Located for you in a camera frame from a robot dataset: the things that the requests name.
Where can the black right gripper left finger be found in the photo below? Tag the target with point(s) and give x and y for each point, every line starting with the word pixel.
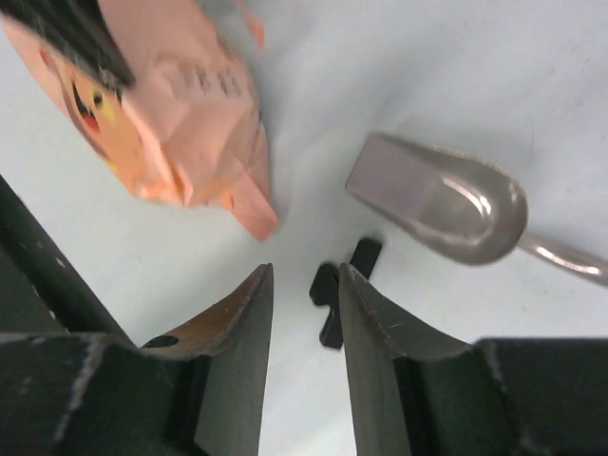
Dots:
pixel 195 390

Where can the pink cat litter bag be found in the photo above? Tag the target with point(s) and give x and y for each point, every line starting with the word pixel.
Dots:
pixel 189 131

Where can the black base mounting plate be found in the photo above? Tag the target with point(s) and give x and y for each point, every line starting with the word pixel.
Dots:
pixel 66 295

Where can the silver metal scoop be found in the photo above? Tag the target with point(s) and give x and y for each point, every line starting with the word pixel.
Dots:
pixel 458 206

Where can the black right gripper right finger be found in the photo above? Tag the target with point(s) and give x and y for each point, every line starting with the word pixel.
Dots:
pixel 418 391

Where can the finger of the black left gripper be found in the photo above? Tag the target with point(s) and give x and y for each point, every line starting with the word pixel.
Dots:
pixel 79 32

